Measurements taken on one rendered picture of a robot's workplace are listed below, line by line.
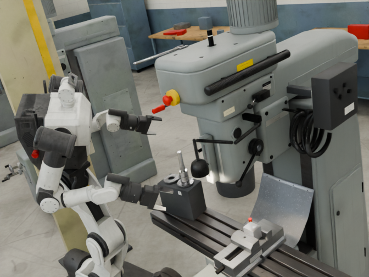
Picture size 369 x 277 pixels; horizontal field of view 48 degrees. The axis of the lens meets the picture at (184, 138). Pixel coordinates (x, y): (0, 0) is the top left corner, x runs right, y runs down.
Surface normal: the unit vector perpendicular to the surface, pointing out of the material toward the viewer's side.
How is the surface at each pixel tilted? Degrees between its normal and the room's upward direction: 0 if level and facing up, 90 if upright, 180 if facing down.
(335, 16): 90
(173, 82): 90
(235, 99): 90
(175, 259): 0
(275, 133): 90
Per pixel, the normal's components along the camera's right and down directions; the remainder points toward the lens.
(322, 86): -0.74, 0.40
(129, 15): 0.65, 0.21
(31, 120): 0.13, 0.60
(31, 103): 0.08, -0.80
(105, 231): 0.61, -0.29
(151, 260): -0.18, -0.89
